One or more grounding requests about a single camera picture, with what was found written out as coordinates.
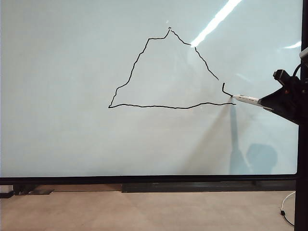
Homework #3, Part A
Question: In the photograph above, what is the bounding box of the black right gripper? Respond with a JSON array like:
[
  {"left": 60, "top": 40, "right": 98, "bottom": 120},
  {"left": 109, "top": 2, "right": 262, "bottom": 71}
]
[{"left": 258, "top": 69, "right": 300, "bottom": 126}]

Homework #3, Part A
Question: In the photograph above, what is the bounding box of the white marker pen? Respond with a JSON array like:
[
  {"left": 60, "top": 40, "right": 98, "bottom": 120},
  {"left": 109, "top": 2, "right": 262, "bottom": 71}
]
[{"left": 231, "top": 94, "right": 265, "bottom": 108}]

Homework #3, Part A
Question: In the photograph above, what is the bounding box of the black whiteboard pen tray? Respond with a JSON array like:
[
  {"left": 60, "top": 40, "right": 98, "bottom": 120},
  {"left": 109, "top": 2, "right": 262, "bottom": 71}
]
[{"left": 121, "top": 181, "right": 297, "bottom": 193}]

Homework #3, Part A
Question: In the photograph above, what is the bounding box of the black camera cable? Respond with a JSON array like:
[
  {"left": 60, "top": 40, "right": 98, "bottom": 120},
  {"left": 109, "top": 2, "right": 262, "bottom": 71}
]
[{"left": 293, "top": 63, "right": 303, "bottom": 79}]

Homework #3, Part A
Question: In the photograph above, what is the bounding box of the white floor cable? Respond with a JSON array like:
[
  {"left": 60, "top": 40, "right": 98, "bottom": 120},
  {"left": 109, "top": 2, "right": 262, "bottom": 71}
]
[{"left": 280, "top": 191, "right": 296, "bottom": 212}]

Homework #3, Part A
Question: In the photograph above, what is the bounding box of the black cable with plug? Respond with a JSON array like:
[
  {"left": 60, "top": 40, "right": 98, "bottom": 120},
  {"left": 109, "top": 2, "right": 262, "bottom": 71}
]
[{"left": 280, "top": 210, "right": 296, "bottom": 227}]

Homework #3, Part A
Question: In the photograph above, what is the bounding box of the whiteboard with black frame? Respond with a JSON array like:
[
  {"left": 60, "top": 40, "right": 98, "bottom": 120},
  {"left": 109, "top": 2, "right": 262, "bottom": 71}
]
[{"left": 0, "top": 0, "right": 308, "bottom": 231}]

